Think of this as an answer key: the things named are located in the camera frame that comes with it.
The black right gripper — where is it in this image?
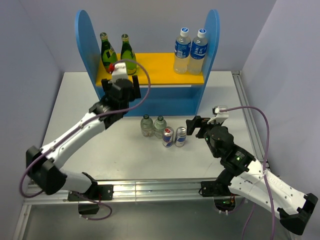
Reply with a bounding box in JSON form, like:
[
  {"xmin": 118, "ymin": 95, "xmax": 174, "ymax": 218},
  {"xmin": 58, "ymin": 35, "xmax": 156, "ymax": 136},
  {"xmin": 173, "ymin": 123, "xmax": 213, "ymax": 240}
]
[{"xmin": 186, "ymin": 115, "xmax": 224, "ymax": 158}]

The Red Bull can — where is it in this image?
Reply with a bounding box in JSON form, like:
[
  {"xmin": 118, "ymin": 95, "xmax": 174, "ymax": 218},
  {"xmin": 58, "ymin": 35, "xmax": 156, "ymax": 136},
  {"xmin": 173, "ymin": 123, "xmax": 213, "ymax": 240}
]
[
  {"xmin": 174, "ymin": 126, "xmax": 187, "ymax": 147},
  {"xmin": 162, "ymin": 126, "xmax": 174, "ymax": 148}
]

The clear glass bottle front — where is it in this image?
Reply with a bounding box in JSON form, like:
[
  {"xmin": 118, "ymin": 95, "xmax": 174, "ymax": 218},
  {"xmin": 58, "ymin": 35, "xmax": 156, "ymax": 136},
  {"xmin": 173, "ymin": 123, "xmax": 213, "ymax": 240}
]
[{"xmin": 153, "ymin": 116, "xmax": 167, "ymax": 139}]

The clear glass bottle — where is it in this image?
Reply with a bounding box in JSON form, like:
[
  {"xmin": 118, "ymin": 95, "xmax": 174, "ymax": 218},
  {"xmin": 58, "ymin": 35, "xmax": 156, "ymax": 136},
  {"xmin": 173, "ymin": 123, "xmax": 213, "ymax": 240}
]
[
  {"xmin": 153, "ymin": 116, "xmax": 167, "ymax": 139},
  {"xmin": 140, "ymin": 114, "xmax": 154, "ymax": 137}
]

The green Perrier bottle front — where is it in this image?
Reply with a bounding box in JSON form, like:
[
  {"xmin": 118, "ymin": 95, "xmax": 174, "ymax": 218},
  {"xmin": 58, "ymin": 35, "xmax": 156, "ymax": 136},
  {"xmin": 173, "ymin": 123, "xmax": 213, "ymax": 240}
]
[{"xmin": 120, "ymin": 33, "xmax": 137, "ymax": 75}]

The green perrier bottle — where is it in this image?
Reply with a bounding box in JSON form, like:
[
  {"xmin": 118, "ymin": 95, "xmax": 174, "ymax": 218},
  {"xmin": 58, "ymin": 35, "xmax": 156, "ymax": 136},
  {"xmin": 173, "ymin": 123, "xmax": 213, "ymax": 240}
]
[
  {"xmin": 99, "ymin": 32, "xmax": 118, "ymax": 73},
  {"xmin": 120, "ymin": 33, "xmax": 137, "ymax": 75}
]

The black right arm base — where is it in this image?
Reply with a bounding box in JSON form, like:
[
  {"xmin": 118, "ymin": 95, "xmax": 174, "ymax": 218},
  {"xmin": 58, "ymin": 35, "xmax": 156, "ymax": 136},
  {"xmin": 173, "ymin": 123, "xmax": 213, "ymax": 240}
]
[{"xmin": 198, "ymin": 180, "xmax": 246, "ymax": 214}]

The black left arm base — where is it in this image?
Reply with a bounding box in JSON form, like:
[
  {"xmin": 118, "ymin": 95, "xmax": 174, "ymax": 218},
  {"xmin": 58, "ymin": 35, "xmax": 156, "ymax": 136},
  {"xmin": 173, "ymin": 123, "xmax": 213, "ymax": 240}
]
[{"xmin": 67, "ymin": 184, "xmax": 114, "ymax": 216}]

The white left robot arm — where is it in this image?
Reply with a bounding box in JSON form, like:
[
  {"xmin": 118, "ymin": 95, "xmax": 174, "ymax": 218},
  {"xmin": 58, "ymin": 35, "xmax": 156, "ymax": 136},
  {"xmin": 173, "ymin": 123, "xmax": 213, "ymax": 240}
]
[{"xmin": 26, "ymin": 75, "xmax": 141, "ymax": 200}]

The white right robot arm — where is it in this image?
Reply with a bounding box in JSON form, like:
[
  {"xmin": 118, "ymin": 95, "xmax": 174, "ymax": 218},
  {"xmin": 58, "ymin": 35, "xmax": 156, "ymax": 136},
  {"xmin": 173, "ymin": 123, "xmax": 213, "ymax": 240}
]
[{"xmin": 186, "ymin": 115, "xmax": 318, "ymax": 236}]

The blue and yellow wooden shelf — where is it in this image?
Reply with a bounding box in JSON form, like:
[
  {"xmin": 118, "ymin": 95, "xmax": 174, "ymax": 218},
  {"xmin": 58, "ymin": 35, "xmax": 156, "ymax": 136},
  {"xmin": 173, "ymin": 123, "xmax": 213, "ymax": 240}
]
[{"xmin": 74, "ymin": 9, "xmax": 220, "ymax": 117}]

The left clear Pocari bottle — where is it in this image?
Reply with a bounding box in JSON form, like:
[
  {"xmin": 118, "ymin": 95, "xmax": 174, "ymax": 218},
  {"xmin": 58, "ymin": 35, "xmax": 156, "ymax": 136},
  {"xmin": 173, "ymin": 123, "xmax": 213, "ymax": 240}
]
[{"xmin": 173, "ymin": 27, "xmax": 191, "ymax": 74}]

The clear pocari bottle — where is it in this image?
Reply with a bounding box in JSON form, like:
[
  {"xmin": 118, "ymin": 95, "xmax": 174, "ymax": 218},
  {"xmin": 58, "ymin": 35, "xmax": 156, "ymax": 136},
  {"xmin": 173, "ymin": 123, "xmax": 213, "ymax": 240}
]
[
  {"xmin": 187, "ymin": 28, "xmax": 208, "ymax": 75},
  {"xmin": 173, "ymin": 27, "xmax": 191, "ymax": 74}
]

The right clear Pocari bottle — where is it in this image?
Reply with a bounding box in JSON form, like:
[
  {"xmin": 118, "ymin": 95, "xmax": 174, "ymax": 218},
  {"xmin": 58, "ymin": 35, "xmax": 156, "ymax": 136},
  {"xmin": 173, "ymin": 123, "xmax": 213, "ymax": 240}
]
[{"xmin": 187, "ymin": 28, "xmax": 208, "ymax": 75}]

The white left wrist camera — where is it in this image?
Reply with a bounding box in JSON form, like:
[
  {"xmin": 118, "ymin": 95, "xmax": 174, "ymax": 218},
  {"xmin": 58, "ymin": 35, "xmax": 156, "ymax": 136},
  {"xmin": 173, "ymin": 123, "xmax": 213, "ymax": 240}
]
[{"xmin": 109, "ymin": 62, "xmax": 128, "ymax": 83}]

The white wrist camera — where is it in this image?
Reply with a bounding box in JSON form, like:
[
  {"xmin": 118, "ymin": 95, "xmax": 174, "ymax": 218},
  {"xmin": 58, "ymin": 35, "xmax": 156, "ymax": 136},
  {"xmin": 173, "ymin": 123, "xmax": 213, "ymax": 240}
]
[
  {"xmin": 207, "ymin": 105, "xmax": 229, "ymax": 125},
  {"xmin": 109, "ymin": 62, "xmax": 128, "ymax": 83}
]

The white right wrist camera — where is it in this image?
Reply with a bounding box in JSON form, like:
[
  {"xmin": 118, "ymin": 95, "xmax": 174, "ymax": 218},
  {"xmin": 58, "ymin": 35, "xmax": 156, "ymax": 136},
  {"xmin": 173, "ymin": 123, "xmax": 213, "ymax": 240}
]
[{"xmin": 207, "ymin": 105, "xmax": 229, "ymax": 125}]

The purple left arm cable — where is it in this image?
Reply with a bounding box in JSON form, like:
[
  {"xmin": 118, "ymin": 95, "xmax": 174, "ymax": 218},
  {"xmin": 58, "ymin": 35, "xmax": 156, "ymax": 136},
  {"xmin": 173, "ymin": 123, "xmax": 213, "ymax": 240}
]
[{"xmin": 19, "ymin": 58, "xmax": 152, "ymax": 222}]

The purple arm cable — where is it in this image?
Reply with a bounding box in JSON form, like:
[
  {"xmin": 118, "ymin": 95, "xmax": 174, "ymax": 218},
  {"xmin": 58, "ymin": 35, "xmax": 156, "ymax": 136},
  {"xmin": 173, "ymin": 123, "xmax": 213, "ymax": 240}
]
[
  {"xmin": 19, "ymin": 58, "xmax": 152, "ymax": 222},
  {"xmin": 221, "ymin": 105, "xmax": 277, "ymax": 240}
]

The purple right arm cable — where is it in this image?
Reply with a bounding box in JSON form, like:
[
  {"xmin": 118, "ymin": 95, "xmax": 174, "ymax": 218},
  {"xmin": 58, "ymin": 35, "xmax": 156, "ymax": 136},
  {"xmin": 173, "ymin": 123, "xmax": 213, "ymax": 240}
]
[{"xmin": 221, "ymin": 105, "xmax": 277, "ymax": 240}]

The aluminium side rail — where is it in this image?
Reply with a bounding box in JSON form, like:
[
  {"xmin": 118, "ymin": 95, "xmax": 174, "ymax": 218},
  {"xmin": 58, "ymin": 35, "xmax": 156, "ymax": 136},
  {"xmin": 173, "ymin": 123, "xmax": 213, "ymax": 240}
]
[{"xmin": 231, "ymin": 71, "xmax": 265, "ymax": 163}]

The aluminium front rail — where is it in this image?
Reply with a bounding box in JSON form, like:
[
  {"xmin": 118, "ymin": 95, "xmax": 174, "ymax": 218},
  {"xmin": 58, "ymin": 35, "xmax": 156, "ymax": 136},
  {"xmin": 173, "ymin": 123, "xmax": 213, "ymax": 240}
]
[{"xmin": 22, "ymin": 178, "xmax": 248, "ymax": 206}]

